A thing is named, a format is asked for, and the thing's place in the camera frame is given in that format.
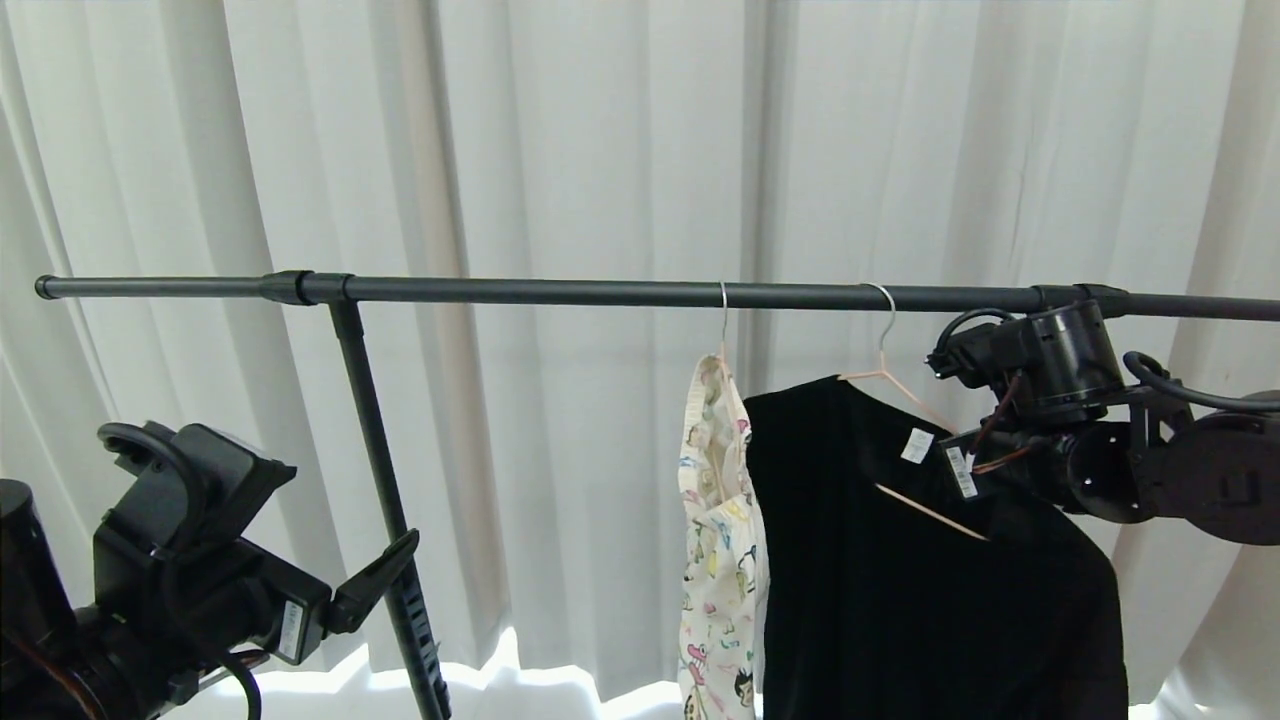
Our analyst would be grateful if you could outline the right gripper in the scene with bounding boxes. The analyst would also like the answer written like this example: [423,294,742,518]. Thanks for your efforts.
[940,422,1161,525]

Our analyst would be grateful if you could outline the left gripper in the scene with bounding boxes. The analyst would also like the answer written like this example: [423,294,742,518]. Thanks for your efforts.
[70,529,421,716]

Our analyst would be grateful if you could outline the black garment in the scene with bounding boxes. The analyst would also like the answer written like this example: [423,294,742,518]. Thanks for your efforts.
[742,376,1131,720]

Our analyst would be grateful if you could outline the cream printed garment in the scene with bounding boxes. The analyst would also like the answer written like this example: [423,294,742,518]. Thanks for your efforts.
[677,355,771,720]

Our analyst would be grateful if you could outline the black clothes rack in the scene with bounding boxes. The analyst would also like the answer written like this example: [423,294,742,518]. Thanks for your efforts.
[34,270,1280,720]

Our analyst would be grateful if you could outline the black cable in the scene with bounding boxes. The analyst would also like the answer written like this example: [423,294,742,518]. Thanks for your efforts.
[932,307,1280,413]
[97,422,263,720]

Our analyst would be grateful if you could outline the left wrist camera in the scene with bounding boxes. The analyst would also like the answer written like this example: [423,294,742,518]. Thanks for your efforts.
[93,423,297,611]

